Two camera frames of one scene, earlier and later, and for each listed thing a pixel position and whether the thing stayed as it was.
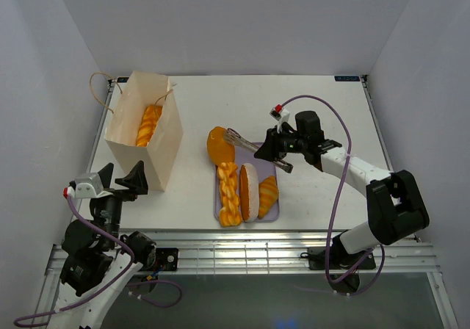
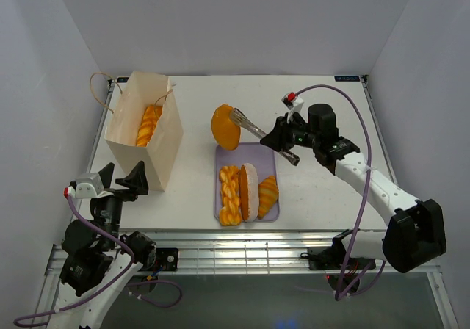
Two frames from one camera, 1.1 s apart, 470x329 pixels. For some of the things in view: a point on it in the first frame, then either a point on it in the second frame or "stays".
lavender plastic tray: (265, 167) stays
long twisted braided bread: (151, 115) stays
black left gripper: (137, 181) stays
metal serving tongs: (235, 138) -> (243, 120)
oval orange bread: (219, 151) -> (226, 133)
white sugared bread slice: (249, 192) stays
